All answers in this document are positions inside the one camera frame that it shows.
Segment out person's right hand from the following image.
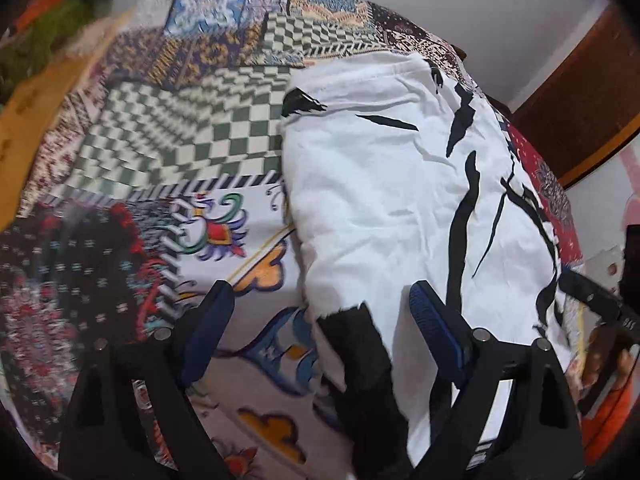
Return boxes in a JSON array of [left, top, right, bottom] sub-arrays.
[[581, 331, 639, 403]]

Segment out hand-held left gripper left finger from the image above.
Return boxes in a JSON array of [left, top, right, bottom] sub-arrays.
[[59, 280, 237, 480]]

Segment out pink object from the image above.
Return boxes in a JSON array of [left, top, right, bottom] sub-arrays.
[[617, 147, 640, 223]]

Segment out colourful patchwork blanket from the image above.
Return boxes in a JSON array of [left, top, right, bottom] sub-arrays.
[[0, 0, 587, 480]]

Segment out green cloth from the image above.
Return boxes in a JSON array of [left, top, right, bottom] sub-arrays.
[[0, 0, 112, 103]]

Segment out orange box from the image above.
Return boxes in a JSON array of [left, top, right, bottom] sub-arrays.
[[14, 0, 68, 33]]

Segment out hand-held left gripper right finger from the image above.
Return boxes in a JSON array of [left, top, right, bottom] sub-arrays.
[[406, 280, 587, 480]]

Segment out orange clothing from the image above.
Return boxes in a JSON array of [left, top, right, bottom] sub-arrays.
[[577, 382, 635, 467]]

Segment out white and black printed garment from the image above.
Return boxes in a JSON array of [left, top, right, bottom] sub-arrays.
[[277, 52, 587, 480]]

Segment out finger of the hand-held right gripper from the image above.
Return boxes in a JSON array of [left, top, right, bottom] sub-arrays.
[[558, 268, 640, 335]]

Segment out brown wooden door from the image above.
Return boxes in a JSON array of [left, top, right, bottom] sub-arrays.
[[504, 4, 640, 192]]

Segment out orange wooden board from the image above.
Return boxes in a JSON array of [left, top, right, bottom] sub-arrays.
[[0, 25, 88, 233]]

